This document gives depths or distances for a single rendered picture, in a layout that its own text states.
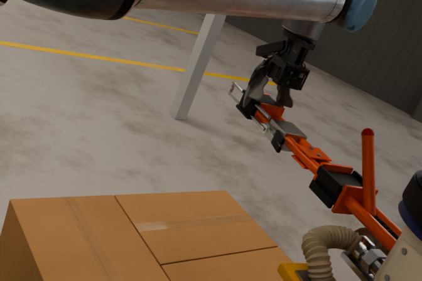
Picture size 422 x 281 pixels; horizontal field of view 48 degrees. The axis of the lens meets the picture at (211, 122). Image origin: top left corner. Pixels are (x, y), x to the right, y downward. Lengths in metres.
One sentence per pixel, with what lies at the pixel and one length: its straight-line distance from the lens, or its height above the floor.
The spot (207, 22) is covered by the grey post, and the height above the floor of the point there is 0.91.
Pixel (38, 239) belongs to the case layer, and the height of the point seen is 0.54.
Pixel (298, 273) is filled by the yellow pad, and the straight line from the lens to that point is 0.85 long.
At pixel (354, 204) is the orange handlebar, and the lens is 0.89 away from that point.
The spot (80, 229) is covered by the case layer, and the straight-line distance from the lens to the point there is 1.73.
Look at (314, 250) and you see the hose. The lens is 0.84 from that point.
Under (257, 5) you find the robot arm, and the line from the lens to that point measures 0.71.
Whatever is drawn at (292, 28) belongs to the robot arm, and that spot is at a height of 1.47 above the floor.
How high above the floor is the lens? 1.59
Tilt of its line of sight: 20 degrees down
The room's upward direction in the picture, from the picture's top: 23 degrees clockwise
